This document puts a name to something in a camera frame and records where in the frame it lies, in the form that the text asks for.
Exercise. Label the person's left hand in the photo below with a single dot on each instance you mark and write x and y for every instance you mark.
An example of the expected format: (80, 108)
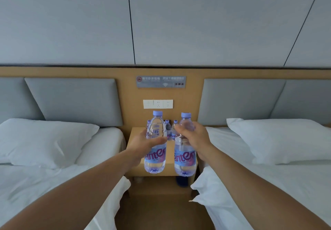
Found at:
(135, 148)

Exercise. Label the wooden nightstand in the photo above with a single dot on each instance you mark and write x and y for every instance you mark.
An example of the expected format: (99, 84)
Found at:
(169, 157)

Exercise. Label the white wall socket panel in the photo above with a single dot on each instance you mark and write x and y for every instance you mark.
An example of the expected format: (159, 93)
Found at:
(158, 104)

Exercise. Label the bed with white sheets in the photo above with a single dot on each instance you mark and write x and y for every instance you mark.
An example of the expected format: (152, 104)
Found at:
(25, 186)
(284, 183)

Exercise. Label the small clear water bottle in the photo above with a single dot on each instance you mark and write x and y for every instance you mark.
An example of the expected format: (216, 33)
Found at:
(148, 122)
(168, 129)
(174, 123)

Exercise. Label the wooden headboard panel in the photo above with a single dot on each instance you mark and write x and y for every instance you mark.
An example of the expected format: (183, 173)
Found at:
(129, 95)

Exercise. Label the person's right forearm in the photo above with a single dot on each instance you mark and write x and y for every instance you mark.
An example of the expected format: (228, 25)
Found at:
(258, 193)

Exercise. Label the person's left forearm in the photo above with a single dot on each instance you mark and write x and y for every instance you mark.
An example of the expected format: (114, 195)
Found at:
(72, 193)

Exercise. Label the person's right hand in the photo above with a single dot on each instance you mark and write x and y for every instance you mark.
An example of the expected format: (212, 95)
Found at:
(200, 140)

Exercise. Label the person's right thumb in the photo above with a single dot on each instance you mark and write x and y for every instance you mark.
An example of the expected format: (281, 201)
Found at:
(182, 134)

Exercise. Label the clear water bottle pink label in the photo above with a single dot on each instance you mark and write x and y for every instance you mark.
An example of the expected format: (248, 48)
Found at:
(156, 126)
(184, 160)

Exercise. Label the grey wall sign plate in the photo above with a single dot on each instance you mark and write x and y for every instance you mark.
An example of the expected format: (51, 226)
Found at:
(160, 82)

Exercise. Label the grey headboard cushion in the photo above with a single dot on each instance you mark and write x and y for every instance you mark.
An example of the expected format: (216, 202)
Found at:
(305, 100)
(77, 100)
(238, 100)
(15, 100)

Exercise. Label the white pillow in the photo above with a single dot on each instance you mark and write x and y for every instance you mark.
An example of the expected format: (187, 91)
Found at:
(281, 140)
(44, 140)

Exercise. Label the person's left thumb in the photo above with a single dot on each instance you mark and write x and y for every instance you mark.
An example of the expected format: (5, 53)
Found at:
(157, 142)

